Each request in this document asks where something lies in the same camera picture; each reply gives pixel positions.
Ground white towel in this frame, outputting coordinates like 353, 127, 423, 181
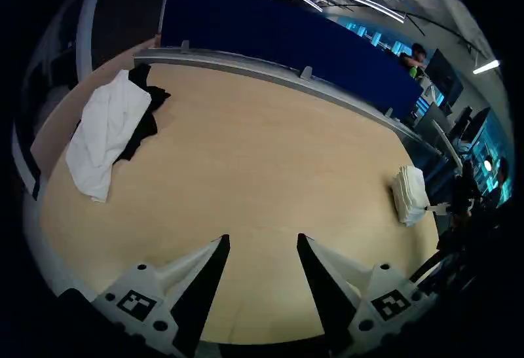
65, 69, 153, 204

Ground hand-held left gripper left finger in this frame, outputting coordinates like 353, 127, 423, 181
92, 234, 231, 358

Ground black monitor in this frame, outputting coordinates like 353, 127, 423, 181
449, 105, 492, 151
424, 48, 464, 106

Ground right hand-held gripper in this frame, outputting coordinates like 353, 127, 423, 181
424, 163, 484, 221

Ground black towel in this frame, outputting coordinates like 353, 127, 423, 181
116, 63, 172, 164

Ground stack of white towels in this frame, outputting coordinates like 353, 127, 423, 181
390, 164, 432, 228

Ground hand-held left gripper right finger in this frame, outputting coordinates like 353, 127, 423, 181
296, 233, 432, 350

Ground blue desk screen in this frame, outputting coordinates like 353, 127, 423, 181
134, 0, 428, 140

